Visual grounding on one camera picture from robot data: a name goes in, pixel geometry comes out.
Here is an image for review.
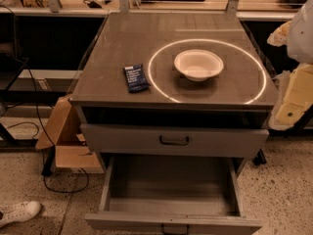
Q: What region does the black drawer handle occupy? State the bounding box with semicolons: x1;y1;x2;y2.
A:
160;224;190;235
158;135;190;146

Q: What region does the black top drawer handle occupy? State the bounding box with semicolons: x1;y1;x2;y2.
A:
158;135;190;146

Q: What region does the white sneaker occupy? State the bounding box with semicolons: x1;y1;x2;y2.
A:
0;201;41;228

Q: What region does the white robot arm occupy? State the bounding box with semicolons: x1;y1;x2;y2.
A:
267;0;313;130

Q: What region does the black middle drawer handle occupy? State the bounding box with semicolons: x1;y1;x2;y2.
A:
160;224;190;235

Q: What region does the dark blue snack bar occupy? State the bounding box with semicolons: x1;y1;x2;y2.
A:
123;64;150;93

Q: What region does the black floor cable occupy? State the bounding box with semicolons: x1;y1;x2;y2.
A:
0;3;90;194

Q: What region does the white paper bowl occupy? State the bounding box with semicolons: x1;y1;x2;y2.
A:
174;49;224;81

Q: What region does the brown cardboard box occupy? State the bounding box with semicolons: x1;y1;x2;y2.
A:
35;96;104;173

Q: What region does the grey drawer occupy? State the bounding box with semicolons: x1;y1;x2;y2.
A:
81;123;268;158
85;155;261;235

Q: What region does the grey drawer cabinet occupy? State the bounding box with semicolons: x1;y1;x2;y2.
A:
69;11;279;178

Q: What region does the grey top drawer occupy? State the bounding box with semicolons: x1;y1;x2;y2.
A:
81;123;268;158

